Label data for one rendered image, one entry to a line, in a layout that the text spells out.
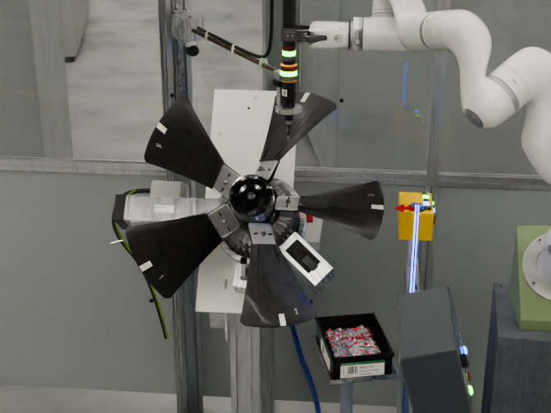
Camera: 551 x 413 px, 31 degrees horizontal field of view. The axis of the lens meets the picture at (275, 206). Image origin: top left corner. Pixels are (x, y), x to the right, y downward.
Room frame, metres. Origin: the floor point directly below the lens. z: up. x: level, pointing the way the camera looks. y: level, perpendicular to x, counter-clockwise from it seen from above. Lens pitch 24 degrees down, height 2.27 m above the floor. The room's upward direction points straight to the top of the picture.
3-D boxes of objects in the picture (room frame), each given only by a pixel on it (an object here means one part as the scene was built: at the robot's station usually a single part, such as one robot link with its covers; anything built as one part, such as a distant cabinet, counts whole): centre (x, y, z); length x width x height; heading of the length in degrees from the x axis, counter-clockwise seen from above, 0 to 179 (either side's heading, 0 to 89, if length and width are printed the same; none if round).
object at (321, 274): (2.52, -0.09, 0.98); 0.20 x 0.16 x 0.20; 174
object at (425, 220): (2.75, -0.42, 1.02); 0.16 x 0.10 x 0.11; 174
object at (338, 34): (2.48, -0.14, 1.65); 0.11 x 0.10 x 0.07; 84
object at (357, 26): (2.48, -0.20, 1.65); 0.09 x 0.03 x 0.08; 174
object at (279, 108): (2.50, -0.03, 1.49); 0.09 x 0.07 x 0.10; 29
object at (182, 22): (3.04, 0.27, 1.54); 0.10 x 0.07 x 0.08; 29
